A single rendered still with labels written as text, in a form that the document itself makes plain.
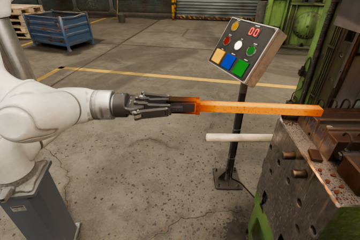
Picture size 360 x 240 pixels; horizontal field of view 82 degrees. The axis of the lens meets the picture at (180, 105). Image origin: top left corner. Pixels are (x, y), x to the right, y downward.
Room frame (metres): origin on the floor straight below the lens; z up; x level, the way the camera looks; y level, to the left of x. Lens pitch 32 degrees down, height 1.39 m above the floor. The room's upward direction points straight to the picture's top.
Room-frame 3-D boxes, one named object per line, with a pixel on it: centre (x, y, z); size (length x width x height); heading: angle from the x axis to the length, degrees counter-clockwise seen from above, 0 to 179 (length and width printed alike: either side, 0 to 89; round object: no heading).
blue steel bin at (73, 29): (5.03, 2.82, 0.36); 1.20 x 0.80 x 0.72; 67
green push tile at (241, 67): (0.96, -0.30, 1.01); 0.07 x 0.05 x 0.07; 24
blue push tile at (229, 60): (1.05, -0.26, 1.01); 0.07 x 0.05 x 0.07; 24
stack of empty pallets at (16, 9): (6.10, 4.52, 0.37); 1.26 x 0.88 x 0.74; 78
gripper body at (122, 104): (0.53, 0.15, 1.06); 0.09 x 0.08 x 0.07; 89
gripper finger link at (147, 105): (0.51, 0.08, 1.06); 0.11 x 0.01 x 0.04; 84
